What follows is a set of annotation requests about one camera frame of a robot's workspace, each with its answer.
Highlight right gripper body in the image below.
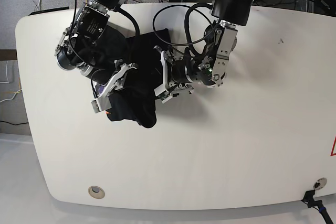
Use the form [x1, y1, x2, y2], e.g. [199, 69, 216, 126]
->
[90, 60, 138, 100]

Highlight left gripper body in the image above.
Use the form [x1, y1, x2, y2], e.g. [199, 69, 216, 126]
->
[154, 46, 195, 97]

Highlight black T-shirt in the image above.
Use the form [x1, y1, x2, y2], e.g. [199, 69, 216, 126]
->
[97, 26, 167, 128]

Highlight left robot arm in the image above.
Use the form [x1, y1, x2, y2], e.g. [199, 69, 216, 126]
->
[154, 0, 254, 102]

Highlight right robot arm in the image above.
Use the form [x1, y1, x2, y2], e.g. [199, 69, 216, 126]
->
[55, 0, 155, 103]

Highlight black bar at table edge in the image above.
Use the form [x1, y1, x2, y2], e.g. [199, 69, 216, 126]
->
[29, 6, 70, 16]

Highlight left table grommet hole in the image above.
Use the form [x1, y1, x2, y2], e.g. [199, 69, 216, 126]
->
[88, 186, 105, 199]

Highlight table grommet hole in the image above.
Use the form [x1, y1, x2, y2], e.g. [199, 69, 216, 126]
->
[88, 186, 105, 199]
[313, 177, 327, 190]

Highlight red warning triangle sticker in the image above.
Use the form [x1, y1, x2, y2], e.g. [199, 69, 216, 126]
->
[330, 138, 336, 156]

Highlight right table grommet hole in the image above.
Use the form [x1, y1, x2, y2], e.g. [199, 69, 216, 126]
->
[313, 177, 327, 190]

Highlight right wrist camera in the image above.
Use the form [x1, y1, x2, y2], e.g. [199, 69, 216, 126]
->
[91, 97, 111, 113]

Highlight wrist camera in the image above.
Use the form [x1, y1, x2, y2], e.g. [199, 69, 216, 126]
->
[154, 84, 173, 104]
[91, 97, 111, 113]

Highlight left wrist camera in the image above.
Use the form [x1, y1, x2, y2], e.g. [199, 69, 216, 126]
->
[154, 84, 173, 104]

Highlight black clamp with cable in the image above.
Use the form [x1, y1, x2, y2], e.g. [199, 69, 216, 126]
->
[301, 190, 333, 224]

